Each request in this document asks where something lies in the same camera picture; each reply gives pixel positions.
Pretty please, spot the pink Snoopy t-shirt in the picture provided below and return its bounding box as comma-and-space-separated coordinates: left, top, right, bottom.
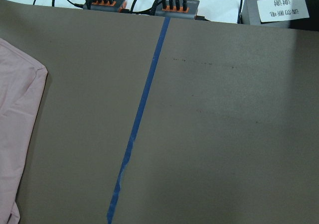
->
0, 39, 47, 224

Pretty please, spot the upper orange USB hub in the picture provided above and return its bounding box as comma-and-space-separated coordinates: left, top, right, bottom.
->
90, 0, 127, 12

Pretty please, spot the brown paper table cover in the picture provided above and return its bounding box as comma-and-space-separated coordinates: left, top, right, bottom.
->
0, 0, 319, 224

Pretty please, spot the orange usb hub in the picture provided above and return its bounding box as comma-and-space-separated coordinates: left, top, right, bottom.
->
155, 0, 200, 20
90, 0, 127, 12

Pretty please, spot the lower orange USB hub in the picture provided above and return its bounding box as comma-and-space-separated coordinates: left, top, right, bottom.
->
155, 0, 200, 20

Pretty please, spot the black box with label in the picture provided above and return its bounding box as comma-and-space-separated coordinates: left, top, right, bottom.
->
239, 0, 319, 31

